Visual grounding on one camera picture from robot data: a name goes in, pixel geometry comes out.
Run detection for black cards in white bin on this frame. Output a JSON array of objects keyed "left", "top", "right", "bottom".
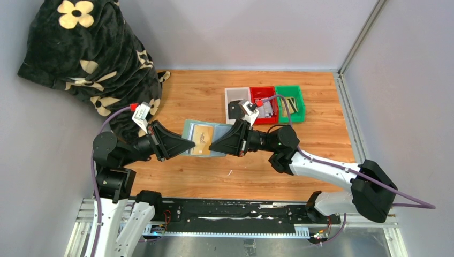
[{"left": 228, "top": 100, "right": 244, "bottom": 120}]

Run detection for black floral blanket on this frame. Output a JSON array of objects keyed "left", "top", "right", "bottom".
[{"left": 18, "top": 1, "right": 170, "bottom": 142}]

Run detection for green plastic bin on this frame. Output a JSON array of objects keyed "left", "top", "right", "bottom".
[{"left": 275, "top": 85, "right": 306, "bottom": 124}]

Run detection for white plastic bin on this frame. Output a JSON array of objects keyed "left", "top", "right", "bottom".
[{"left": 224, "top": 87, "right": 251, "bottom": 124}]

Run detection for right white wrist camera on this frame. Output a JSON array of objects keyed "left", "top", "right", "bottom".
[{"left": 239, "top": 100, "right": 260, "bottom": 128}]

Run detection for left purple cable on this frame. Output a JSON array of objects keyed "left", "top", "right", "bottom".
[{"left": 88, "top": 103, "right": 141, "bottom": 257}]

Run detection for gold cards in green bin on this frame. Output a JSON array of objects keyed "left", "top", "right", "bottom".
[{"left": 281, "top": 97, "right": 298, "bottom": 117}]

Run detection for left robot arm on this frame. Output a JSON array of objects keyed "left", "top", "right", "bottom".
[{"left": 85, "top": 121, "right": 195, "bottom": 256}]

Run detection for purple cable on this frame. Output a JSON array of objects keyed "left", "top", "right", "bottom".
[
  {"left": 254, "top": 94, "right": 436, "bottom": 246},
  {"left": 88, "top": 103, "right": 141, "bottom": 257}
]

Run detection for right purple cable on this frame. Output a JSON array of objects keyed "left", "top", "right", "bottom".
[{"left": 254, "top": 94, "right": 436, "bottom": 246}]

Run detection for white cards in red bin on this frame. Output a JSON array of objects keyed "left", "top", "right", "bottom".
[{"left": 258, "top": 98, "right": 278, "bottom": 118}]

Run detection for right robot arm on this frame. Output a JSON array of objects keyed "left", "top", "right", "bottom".
[{"left": 209, "top": 120, "right": 397, "bottom": 223}]

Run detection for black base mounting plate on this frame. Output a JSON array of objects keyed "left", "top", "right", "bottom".
[{"left": 150, "top": 198, "right": 341, "bottom": 237}]

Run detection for red plastic bin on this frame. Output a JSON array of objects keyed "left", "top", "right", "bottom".
[{"left": 249, "top": 86, "right": 279, "bottom": 125}]

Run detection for aluminium frame rail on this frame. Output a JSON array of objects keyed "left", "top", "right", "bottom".
[{"left": 65, "top": 198, "right": 408, "bottom": 256}]

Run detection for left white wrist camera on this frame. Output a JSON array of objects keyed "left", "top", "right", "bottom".
[{"left": 130, "top": 102, "right": 151, "bottom": 134}]

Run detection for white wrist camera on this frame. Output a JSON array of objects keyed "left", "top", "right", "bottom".
[
  {"left": 130, "top": 102, "right": 151, "bottom": 134},
  {"left": 239, "top": 100, "right": 260, "bottom": 128}
]

